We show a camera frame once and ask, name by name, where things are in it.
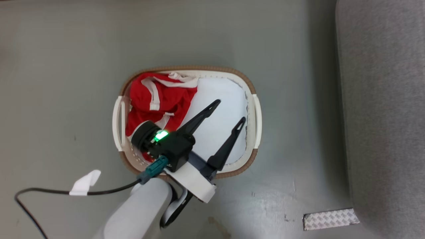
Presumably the white and grey left gripper body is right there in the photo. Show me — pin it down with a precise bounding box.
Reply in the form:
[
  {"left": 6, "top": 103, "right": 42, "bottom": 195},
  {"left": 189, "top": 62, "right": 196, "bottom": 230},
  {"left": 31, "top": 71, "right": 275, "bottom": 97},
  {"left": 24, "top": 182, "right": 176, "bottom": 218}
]
[{"left": 164, "top": 152, "right": 217, "bottom": 203}]

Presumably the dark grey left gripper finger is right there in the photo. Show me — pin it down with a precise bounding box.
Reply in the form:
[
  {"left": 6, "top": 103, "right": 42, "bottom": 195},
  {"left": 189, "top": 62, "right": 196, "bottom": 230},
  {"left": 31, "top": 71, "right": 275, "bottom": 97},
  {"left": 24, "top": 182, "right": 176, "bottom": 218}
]
[
  {"left": 179, "top": 99, "right": 221, "bottom": 137},
  {"left": 207, "top": 117, "right": 247, "bottom": 172}
]

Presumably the white laundry basket brown rim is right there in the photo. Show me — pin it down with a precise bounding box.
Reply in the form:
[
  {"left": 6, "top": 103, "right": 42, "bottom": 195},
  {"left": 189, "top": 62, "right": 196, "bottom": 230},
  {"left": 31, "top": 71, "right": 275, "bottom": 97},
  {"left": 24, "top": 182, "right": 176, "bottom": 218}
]
[{"left": 112, "top": 65, "right": 263, "bottom": 180}]

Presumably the red garment with white trim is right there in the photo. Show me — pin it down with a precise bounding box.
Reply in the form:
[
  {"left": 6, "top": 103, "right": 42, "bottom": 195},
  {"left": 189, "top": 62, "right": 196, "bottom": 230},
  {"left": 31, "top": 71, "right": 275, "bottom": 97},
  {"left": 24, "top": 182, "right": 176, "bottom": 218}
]
[{"left": 126, "top": 72, "right": 199, "bottom": 163}]

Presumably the white tape tag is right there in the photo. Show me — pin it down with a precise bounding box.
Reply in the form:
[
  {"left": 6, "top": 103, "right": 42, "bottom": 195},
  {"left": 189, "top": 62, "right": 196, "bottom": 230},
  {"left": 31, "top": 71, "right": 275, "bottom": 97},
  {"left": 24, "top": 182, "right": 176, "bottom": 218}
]
[{"left": 69, "top": 170, "right": 101, "bottom": 196}]

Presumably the white patterned tape strip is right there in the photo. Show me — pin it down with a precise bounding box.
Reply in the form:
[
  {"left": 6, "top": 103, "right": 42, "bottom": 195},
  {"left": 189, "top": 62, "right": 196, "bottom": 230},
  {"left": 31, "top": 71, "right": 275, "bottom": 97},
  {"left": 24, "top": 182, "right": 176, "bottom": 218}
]
[{"left": 302, "top": 208, "right": 360, "bottom": 231}]

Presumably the grey fabric sofa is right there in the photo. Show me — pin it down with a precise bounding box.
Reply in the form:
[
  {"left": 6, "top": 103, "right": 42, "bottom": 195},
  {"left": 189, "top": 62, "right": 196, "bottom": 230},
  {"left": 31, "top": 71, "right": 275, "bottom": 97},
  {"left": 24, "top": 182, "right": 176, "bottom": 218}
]
[{"left": 335, "top": 0, "right": 425, "bottom": 239}]

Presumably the teal cable connector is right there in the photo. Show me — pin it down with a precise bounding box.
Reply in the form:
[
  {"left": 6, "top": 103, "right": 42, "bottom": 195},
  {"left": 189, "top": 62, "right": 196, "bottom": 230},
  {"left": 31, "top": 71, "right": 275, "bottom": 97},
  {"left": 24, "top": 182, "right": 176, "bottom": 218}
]
[{"left": 137, "top": 155, "right": 169, "bottom": 185}]

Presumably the thin black cable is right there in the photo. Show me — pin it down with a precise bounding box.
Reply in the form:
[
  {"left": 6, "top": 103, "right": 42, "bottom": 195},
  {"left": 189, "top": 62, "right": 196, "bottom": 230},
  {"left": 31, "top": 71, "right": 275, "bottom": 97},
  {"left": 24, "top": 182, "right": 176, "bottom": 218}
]
[{"left": 14, "top": 179, "right": 144, "bottom": 239}]

